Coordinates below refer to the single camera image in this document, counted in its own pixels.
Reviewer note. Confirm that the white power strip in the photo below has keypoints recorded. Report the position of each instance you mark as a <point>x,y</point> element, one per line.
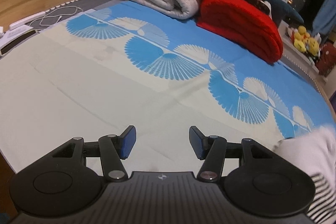
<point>26,20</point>

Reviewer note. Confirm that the yellow plush toys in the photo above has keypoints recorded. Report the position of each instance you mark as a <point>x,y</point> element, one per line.
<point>304,42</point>

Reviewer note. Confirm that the red folded blanket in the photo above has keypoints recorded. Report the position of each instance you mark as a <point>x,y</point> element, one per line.
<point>242,23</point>

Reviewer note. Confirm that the striped white hooded garment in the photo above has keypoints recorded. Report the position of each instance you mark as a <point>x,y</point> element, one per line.
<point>314,153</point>

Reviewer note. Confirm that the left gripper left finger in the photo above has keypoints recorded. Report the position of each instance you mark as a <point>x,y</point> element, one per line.
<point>111,150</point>

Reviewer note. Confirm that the dark red plush toy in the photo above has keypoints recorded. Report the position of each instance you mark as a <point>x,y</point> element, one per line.
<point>327,59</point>

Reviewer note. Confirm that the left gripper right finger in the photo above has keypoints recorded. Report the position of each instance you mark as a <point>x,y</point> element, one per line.
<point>212,150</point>

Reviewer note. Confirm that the blue white patterned bedsheet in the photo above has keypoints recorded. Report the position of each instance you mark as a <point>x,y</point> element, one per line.
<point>126,64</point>

